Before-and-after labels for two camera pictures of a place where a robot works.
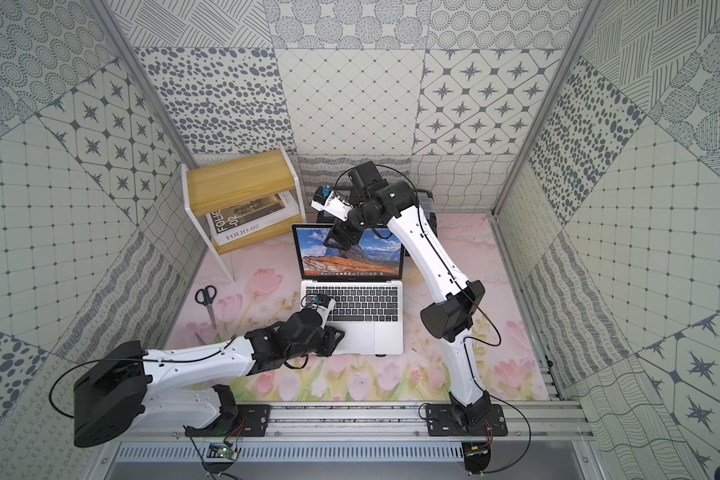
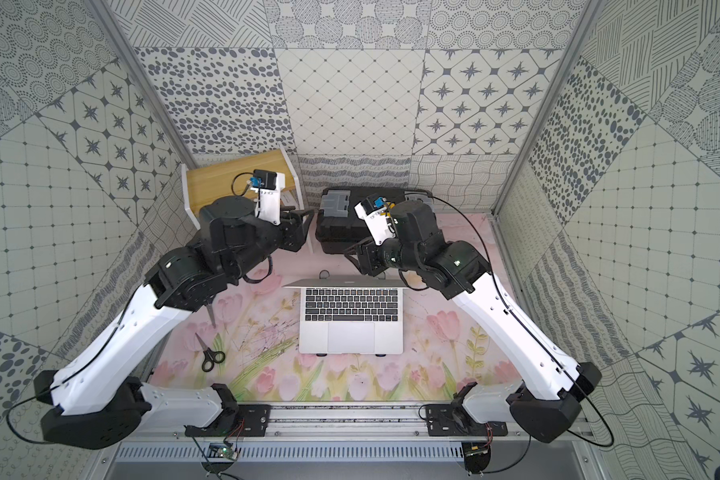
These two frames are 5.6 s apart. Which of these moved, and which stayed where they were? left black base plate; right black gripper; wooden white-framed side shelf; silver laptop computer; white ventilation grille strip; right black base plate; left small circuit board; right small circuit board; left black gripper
Moved: left black gripper; right black gripper; silver laptop computer
Stayed: left black base plate; white ventilation grille strip; wooden white-framed side shelf; right black base plate; right small circuit board; left small circuit board
